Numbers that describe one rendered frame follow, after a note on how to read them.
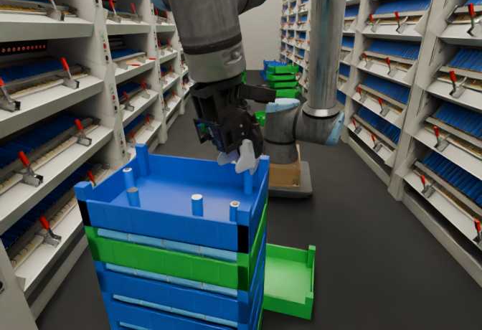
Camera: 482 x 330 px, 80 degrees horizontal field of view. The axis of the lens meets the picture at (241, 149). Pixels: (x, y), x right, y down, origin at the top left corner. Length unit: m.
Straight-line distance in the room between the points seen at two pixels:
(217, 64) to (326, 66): 0.72
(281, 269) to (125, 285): 0.53
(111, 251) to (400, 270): 0.88
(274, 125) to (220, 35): 0.89
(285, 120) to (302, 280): 0.63
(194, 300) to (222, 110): 0.34
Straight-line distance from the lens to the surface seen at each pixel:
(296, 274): 1.00
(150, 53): 1.87
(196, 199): 0.47
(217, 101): 0.45
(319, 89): 1.14
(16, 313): 0.91
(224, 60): 0.42
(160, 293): 0.61
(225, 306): 0.57
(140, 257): 0.57
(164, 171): 0.69
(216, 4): 0.41
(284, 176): 1.29
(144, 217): 0.50
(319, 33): 1.07
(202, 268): 0.52
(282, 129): 1.26
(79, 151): 1.07
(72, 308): 1.03
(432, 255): 1.24
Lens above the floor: 0.72
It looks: 23 degrees down
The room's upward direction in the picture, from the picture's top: straight up
